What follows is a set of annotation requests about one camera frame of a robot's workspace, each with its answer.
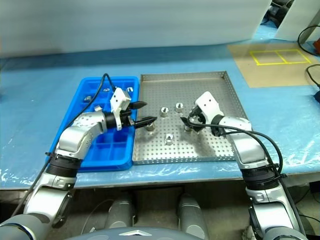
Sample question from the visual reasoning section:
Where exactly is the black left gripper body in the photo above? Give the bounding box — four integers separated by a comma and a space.
119, 106, 137, 128

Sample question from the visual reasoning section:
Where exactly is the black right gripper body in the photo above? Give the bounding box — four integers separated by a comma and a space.
187, 106, 208, 133

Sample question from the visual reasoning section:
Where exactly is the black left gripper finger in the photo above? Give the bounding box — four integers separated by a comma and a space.
134, 116, 158, 130
129, 100, 148, 110

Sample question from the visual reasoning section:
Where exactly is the blue compartment tray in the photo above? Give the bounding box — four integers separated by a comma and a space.
49, 76, 140, 173

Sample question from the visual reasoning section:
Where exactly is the perforated metal tray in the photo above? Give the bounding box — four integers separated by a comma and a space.
131, 71, 250, 166

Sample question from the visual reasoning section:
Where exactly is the large white foam board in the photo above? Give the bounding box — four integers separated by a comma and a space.
0, 0, 272, 60

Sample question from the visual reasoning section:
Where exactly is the grey right robot leg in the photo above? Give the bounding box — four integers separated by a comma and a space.
177, 193, 210, 240

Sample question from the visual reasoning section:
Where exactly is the grey robot leg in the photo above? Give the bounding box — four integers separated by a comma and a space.
106, 194, 137, 231
177, 193, 210, 240

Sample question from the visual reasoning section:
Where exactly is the brown cardboard mat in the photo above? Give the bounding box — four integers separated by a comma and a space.
226, 42, 320, 88

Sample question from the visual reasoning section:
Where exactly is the grey left robot leg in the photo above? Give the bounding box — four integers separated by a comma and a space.
106, 194, 137, 231

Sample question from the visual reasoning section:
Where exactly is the grey robot torso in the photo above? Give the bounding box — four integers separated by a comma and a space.
63, 226, 191, 240

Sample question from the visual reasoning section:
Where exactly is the dark background equipment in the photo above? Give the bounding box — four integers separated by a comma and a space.
261, 0, 295, 26

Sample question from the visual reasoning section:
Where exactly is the orange background object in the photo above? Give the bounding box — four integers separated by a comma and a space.
312, 37, 320, 57

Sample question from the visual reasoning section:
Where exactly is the white upright panel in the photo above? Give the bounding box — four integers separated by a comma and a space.
273, 0, 320, 42

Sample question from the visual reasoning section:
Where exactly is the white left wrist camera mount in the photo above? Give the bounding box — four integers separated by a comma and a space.
109, 87, 132, 131

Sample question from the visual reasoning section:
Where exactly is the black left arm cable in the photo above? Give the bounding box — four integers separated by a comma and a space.
11, 72, 117, 221

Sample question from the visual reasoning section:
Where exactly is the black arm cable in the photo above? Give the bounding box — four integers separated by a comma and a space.
188, 119, 307, 237
11, 72, 117, 221

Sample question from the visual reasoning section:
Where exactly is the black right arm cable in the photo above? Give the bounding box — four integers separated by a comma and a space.
188, 119, 307, 237

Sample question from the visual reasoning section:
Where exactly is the thin white floor cable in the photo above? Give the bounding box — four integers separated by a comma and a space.
81, 198, 113, 235

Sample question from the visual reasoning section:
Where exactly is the black background cable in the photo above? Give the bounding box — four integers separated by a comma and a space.
297, 24, 320, 55

